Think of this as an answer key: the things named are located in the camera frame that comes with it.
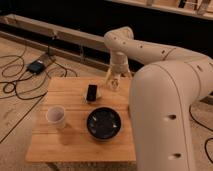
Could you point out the black bowl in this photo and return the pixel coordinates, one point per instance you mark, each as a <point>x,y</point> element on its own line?
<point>103,123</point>

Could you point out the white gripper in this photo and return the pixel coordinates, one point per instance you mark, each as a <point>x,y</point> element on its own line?
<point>118,66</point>

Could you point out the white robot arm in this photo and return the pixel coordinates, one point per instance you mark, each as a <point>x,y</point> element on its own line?
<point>161,94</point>

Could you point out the black power adapter box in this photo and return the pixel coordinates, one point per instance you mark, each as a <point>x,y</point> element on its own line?
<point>35,67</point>

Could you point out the small wooden table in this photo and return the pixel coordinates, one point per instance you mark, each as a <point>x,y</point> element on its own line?
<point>74,143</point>

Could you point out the black phone on stand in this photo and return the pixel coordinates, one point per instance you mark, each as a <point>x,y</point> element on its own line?
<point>92,93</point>

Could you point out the long wooden beam frame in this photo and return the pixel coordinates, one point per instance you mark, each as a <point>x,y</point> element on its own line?
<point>66,36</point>

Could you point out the translucent plastic cup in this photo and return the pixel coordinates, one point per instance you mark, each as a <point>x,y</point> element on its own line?
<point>55,116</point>

